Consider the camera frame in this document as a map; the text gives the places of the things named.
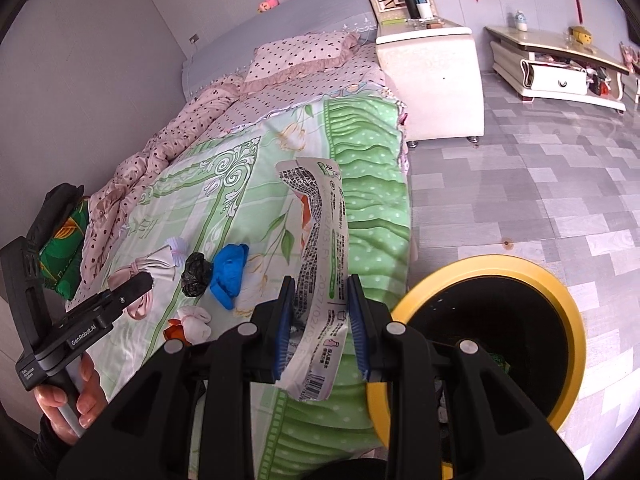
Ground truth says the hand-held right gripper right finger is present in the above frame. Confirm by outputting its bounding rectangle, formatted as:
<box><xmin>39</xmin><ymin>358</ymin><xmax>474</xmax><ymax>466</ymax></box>
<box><xmin>346</xmin><ymin>274</ymin><xmax>586</xmax><ymax>480</ymax></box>

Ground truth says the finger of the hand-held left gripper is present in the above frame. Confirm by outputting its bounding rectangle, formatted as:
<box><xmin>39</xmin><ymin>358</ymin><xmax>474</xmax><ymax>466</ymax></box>
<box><xmin>102</xmin><ymin>272</ymin><xmax>154</xmax><ymax>322</ymax></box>

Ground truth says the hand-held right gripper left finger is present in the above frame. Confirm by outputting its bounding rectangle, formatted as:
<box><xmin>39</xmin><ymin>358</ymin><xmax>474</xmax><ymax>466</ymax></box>
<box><xmin>57</xmin><ymin>275</ymin><xmax>301</xmax><ymax>480</ymax></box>

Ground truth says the orange wrapper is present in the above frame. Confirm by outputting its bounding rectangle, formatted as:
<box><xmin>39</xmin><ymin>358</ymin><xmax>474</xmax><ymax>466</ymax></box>
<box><xmin>162</xmin><ymin>319</ymin><xmax>193</xmax><ymax>346</ymax></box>

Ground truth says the purple frilly item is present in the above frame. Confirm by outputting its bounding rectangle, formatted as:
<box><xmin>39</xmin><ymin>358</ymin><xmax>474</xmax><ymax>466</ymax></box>
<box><xmin>165</xmin><ymin>236</ymin><xmax>188</xmax><ymax>267</ymax></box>

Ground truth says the black speckled plastic bag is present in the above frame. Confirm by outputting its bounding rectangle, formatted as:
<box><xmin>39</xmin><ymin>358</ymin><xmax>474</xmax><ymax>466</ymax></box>
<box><xmin>181</xmin><ymin>252</ymin><xmax>216</xmax><ymax>298</ymax></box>

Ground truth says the white tissue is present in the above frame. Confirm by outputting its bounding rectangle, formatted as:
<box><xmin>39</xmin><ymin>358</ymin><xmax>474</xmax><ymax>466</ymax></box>
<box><xmin>177</xmin><ymin>305</ymin><xmax>213</xmax><ymax>345</ymax></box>

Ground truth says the blue rubber glove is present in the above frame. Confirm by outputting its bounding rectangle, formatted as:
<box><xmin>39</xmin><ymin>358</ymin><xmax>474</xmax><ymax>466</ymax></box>
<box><xmin>209</xmin><ymin>243</ymin><xmax>250</xmax><ymax>311</ymax></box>

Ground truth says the white printed foil wrapper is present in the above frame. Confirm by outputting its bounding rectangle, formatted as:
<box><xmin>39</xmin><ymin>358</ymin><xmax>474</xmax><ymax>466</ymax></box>
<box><xmin>275</xmin><ymin>156</ymin><xmax>351</xmax><ymax>403</ymax></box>

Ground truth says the black bin with yellow rim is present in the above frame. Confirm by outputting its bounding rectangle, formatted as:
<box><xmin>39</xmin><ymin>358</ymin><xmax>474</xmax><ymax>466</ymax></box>
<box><xmin>366</xmin><ymin>255</ymin><xmax>587</xmax><ymax>480</ymax></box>

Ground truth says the person's left forearm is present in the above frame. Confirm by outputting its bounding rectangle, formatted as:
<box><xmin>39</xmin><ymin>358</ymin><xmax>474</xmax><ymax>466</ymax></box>
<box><xmin>30</xmin><ymin>415</ymin><xmax>76</xmax><ymax>471</ymax></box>

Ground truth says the person's left hand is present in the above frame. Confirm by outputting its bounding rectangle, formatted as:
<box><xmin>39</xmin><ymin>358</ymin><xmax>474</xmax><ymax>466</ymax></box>
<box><xmin>32</xmin><ymin>352</ymin><xmax>108</xmax><ymax>443</ymax></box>

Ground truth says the green leaf print cushion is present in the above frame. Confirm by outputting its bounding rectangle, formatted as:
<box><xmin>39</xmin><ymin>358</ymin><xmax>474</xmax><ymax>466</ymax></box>
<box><xmin>39</xmin><ymin>202</ymin><xmax>91</xmax><ymax>301</ymax></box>

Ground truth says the black garment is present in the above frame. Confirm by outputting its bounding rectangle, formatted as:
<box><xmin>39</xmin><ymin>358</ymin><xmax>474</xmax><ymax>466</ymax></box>
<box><xmin>25</xmin><ymin>183</ymin><xmax>87</xmax><ymax>261</ymax></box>

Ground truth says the pink polka dot quilt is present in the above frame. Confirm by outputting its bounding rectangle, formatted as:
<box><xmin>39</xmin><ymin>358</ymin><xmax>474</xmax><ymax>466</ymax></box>
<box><xmin>80</xmin><ymin>72</ymin><xmax>241</xmax><ymax>286</ymax></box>

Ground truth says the green floral bed sheet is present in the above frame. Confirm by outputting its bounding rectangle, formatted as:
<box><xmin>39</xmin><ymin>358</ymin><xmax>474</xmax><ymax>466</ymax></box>
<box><xmin>65</xmin><ymin>95</ymin><xmax>413</xmax><ymax>480</ymax></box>

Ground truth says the pink polka dot bed sheet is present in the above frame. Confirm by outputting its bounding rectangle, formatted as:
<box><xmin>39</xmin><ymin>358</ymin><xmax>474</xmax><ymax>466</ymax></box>
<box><xmin>205</xmin><ymin>42</ymin><xmax>396</xmax><ymax>136</ymax></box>

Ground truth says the cream nightstand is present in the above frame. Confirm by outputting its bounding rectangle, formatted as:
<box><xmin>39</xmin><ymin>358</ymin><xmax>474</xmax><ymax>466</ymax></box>
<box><xmin>375</xmin><ymin>19</ymin><xmax>486</xmax><ymax>148</ymax></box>

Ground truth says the pink polka dot pillow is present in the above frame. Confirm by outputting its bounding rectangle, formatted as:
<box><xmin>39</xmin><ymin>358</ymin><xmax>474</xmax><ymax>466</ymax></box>
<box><xmin>242</xmin><ymin>30</ymin><xmax>361</xmax><ymax>96</ymax></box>

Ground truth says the white low TV stand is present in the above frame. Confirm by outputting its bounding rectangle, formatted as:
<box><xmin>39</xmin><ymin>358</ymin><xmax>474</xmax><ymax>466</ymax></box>
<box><xmin>485</xmin><ymin>25</ymin><xmax>632</xmax><ymax>113</ymax></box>

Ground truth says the grey-blue bed headboard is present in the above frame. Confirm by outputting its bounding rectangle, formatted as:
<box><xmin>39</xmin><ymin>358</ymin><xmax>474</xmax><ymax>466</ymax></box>
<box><xmin>181</xmin><ymin>0</ymin><xmax>378</xmax><ymax>103</ymax></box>

